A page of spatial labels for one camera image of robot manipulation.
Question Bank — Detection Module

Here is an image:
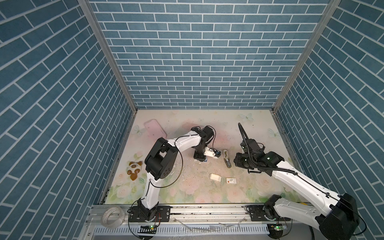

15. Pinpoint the pink phone case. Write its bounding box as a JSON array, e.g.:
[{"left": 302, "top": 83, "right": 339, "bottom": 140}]
[{"left": 144, "top": 119, "right": 167, "bottom": 141}]

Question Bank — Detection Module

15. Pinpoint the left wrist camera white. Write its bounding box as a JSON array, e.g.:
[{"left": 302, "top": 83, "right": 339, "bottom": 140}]
[{"left": 204, "top": 147, "right": 221, "bottom": 159}]

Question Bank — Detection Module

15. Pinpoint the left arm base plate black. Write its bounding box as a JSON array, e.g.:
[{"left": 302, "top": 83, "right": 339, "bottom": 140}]
[{"left": 129, "top": 206, "right": 172, "bottom": 223}]

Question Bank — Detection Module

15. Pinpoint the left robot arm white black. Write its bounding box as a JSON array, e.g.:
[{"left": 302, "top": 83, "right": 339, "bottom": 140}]
[{"left": 138, "top": 126, "right": 221, "bottom": 218}]

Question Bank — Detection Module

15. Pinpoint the floral table mat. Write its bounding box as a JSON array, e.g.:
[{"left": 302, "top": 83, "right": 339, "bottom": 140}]
[{"left": 106, "top": 110, "right": 303, "bottom": 205}]

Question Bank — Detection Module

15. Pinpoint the clear tape roll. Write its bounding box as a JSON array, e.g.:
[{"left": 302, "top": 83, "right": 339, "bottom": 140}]
[{"left": 101, "top": 207, "right": 125, "bottom": 229}]

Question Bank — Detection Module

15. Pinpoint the white staple box sleeve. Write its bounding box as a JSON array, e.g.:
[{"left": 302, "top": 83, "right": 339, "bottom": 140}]
[{"left": 226, "top": 178, "right": 237, "bottom": 184}]

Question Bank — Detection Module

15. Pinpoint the aluminium rail frame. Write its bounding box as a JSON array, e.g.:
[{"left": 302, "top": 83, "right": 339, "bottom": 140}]
[{"left": 78, "top": 202, "right": 343, "bottom": 240}]

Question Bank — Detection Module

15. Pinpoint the staple box tray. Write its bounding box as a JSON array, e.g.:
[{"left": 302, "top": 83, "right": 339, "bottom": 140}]
[{"left": 209, "top": 174, "right": 222, "bottom": 182}]

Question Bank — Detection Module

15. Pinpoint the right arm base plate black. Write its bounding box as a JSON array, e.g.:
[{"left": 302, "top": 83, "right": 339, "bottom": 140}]
[{"left": 244, "top": 205, "right": 291, "bottom": 222}]

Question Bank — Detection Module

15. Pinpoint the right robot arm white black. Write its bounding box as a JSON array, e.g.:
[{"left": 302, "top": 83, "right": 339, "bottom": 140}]
[{"left": 234, "top": 139, "right": 360, "bottom": 240}]

